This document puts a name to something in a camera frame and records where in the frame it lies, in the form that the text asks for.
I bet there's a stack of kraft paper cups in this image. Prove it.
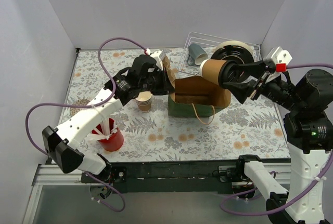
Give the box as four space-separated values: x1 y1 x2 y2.
135 91 152 112

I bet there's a single kraft paper cup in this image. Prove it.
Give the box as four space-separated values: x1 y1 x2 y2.
199 59 226 85

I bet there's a brown and green paper bag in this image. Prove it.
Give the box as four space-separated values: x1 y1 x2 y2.
162 57 232 125

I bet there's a black plastic cup lid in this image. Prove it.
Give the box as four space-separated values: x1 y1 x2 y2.
218 60 248 87

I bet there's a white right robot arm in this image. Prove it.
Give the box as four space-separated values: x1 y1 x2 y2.
218 61 332 223

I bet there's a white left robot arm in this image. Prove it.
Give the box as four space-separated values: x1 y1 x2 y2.
42 50 174 182

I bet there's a black plate with cream rim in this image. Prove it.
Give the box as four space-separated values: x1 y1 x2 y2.
210 40 254 64

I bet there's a floral table mat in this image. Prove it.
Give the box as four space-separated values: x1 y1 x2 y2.
62 49 289 162

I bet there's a grey ceramic mug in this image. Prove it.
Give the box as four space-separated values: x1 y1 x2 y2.
187 43 208 66

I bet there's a small patterned bowl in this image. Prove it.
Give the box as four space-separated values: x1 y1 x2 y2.
72 99 89 109

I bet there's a red cup with napkins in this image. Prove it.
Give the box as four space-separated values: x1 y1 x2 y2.
87 118 124 152

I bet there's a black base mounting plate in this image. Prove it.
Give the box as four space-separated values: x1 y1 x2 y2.
81 160 250 193

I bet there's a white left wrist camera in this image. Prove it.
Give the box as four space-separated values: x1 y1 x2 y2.
145 48 166 70

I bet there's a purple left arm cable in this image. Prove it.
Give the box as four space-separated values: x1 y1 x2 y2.
24 36 151 212

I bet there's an aluminium frame rail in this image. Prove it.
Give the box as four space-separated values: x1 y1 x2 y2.
22 164 82 223

